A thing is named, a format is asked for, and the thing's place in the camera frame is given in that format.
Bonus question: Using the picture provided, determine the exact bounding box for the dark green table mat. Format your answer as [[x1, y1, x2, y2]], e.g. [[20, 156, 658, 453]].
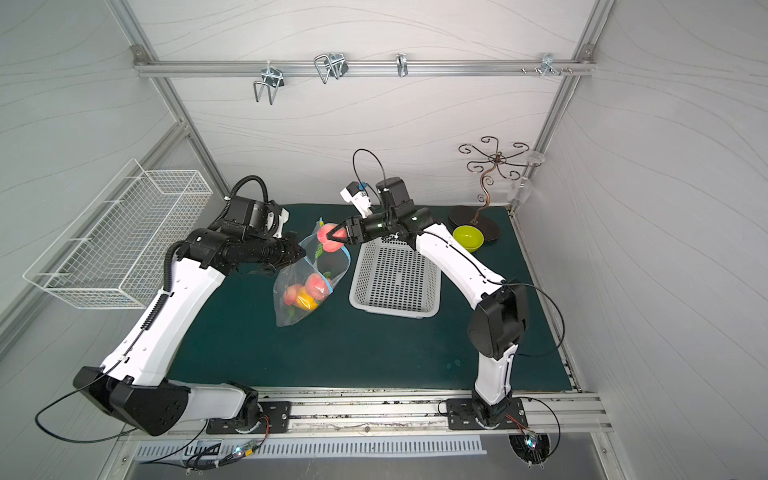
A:
[[168, 204, 572, 392]]

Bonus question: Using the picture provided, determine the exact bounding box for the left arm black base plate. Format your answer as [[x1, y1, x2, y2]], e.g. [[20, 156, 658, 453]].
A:
[[205, 400, 292, 435]]

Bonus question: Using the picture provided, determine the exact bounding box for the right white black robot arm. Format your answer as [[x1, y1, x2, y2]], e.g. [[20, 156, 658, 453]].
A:
[[321, 177, 528, 429]]

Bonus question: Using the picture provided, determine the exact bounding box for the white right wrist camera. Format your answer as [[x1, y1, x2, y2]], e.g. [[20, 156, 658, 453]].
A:
[[340, 181, 372, 218]]

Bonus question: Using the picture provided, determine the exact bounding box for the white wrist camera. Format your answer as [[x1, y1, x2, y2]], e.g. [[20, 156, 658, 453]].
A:
[[340, 181, 372, 218], [267, 201, 290, 238]]

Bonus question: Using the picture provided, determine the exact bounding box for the white wire wall basket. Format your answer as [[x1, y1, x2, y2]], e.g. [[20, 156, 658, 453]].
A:
[[23, 159, 212, 310]]

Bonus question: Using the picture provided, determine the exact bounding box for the white perforated plastic basket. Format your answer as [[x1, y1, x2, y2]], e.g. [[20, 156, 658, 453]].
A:
[[349, 237, 441, 319]]

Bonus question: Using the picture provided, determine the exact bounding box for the metal hook middle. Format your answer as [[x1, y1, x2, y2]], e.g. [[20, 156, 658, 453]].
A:
[[313, 52, 349, 84]]

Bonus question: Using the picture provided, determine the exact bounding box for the white vented cable duct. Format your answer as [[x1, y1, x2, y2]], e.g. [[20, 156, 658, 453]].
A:
[[134, 435, 487, 461]]

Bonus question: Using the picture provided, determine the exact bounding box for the pink peach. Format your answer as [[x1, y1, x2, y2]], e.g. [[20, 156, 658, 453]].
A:
[[317, 223, 347, 253], [304, 273, 332, 301], [282, 284, 303, 306]]

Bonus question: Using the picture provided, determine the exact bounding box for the bronze wire jewelry stand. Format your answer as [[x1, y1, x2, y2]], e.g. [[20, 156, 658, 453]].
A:
[[449, 135, 544, 243]]

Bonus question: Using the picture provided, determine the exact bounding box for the clear zip-top bag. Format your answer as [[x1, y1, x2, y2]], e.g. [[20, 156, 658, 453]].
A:
[[273, 218, 351, 328]]

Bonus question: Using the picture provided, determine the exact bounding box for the green plastic bowl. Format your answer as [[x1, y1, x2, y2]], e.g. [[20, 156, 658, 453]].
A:
[[452, 225, 485, 253]]

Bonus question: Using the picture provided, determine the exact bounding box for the aluminium crossbar rail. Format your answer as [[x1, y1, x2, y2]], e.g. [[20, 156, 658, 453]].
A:
[[134, 57, 597, 79]]

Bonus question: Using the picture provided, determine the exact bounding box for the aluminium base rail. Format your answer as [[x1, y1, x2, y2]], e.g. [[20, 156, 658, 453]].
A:
[[119, 389, 613, 442]]

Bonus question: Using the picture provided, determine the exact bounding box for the metal bracket right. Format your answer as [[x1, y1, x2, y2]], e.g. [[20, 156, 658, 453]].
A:
[[520, 53, 573, 78]]

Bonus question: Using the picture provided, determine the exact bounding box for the yellow peach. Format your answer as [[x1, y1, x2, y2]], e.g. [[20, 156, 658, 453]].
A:
[[295, 290, 319, 312]]

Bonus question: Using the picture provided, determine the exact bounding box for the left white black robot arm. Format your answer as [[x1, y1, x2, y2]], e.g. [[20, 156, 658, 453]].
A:
[[73, 195, 305, 436]]

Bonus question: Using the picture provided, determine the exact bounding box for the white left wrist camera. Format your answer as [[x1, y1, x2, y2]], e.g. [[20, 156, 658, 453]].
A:
[[267, 201, 290, 238]]

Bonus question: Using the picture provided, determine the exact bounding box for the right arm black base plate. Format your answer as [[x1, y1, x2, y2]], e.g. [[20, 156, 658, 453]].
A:
[[445, 398, 528, 431]]

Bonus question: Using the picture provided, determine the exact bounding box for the pink peach top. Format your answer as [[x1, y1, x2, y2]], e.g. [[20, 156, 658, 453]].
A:
[[282, 284, 303, 306]]

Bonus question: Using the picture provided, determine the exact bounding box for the metal hook left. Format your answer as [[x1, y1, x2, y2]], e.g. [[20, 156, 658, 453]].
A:
[[253, 65, 285, 105]]

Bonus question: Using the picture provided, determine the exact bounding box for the metal hook small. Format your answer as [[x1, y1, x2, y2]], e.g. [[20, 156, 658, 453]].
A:
[[395, 53, 408, 78]]

